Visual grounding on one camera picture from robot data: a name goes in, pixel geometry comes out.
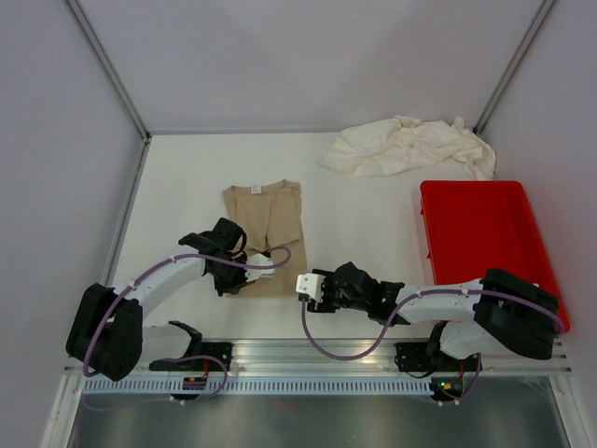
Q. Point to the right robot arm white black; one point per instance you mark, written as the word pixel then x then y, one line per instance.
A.
pixel 496 314

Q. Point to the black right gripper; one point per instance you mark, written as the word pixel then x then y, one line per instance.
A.
pixel 314 305

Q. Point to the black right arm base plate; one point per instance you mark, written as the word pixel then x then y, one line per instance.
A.
pixel 421 359

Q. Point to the red plastic bin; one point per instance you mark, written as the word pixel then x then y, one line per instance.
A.
pixel 473 226

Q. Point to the aluminium frame post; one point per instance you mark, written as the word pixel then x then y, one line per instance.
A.
pixel 523 49
pixel 101 56

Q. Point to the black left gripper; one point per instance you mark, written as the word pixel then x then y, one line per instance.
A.
pixel 234 287

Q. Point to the cream white t shirt pile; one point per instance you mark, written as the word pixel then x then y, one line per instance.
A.
pixel 400 144

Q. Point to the beige t shirt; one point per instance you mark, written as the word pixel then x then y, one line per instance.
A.
pixel 271 217

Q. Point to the right aluminium frame post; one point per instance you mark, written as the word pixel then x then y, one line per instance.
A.
pixel 523 49

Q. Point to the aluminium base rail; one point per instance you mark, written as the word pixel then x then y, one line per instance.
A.
pixel 262 356

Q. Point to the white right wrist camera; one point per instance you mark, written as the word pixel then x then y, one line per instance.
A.
pixel 309 287

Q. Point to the left aluminium frame post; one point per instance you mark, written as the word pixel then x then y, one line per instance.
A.
pixel 101 56

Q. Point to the white slotted cable duct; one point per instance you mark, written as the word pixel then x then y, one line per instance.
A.
pixel 263 385

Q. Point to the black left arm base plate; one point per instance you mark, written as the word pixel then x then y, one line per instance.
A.
pixel 202 358

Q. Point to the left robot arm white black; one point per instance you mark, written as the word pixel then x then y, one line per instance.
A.
pixel 109 335

